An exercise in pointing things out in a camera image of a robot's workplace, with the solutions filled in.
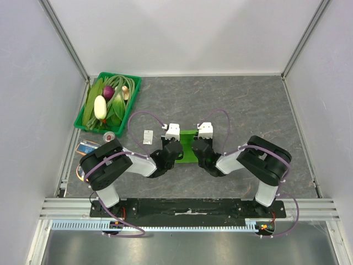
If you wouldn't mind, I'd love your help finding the green paper box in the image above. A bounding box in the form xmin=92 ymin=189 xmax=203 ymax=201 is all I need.
xmin=175 ymin=130 xmax=198 ymax=163

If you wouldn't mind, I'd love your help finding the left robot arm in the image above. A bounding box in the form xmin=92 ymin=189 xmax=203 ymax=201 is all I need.
xmin=79 ymin=137 xmax=184 ymax=217

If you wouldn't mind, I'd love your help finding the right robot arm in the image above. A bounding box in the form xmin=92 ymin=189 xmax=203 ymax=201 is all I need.
xmin=191 ymin=135 xmax=292 ymax=218

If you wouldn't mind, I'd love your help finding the small white plastic bag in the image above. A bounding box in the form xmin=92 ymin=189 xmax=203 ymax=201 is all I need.
xmin=143 ymin=130 xmax=153 ymax=145

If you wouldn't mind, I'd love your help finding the green plastic tray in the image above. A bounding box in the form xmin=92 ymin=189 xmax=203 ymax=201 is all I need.
xmin=74 ymin=72 xmax=142 ymax=137

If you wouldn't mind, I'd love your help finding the red blue drink can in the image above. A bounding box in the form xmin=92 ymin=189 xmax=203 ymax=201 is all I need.
xmin=103 ymin=131 xmax=115 ymax=142

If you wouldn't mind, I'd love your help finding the green bok choy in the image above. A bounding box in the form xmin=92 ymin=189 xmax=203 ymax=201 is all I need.
xmin=106 ymin=93 xmax=126 ymax=126

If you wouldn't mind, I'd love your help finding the beige mushroom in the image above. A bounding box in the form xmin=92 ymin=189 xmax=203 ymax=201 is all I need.
xmin=121 ymin=86 xmax=130 ymax=100

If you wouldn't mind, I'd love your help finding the white eggplant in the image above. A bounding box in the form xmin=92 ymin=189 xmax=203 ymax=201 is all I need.
xmin=94 ymin=95 xmax=107 ymax=120

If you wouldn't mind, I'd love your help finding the purple onion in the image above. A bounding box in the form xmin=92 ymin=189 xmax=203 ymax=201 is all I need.
xmin=103 ymin=86 xmax=115 ymax=100

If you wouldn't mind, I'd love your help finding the green long beans bundle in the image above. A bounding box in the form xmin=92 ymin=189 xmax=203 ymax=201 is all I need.
xmin=84 ymin=75 xmax=136 ymax=131

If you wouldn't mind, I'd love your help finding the yellow tape roll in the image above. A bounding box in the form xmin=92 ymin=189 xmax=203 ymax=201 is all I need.
xmin=76 ymin=165 xmax=89 ymax=183

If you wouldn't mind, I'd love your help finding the large green leaf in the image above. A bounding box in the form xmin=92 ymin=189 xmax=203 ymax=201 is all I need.
xmin=82 ymin=78 xmax=104 ymax=126

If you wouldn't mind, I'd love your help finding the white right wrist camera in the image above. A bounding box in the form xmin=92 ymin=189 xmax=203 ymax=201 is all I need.
xmin=197 ymin=122 xmax=213 ymax=139

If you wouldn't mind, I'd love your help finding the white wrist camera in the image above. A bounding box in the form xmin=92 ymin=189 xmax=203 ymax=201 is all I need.
xmin=162 ymin=123 xmax=180 ymax=141
xmin=197 ymin=122 xmax=213 ymax=139

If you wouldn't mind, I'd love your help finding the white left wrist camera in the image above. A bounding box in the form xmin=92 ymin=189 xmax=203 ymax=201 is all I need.
xmin=162 ymin=123 xmax=180 ymax=141

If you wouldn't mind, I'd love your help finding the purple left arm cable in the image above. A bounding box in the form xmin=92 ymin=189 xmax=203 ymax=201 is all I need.
xmin=84 ymin=110 xmax=168 ymax=238

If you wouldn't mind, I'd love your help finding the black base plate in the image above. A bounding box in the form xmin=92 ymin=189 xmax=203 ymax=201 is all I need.
xmin=89 ymin=197 xmax=287 ymax=227

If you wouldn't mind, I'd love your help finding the slotted cable duct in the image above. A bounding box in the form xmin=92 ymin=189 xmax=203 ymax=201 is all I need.
xmin=51 ymin=215 xmax=272 ymax=232

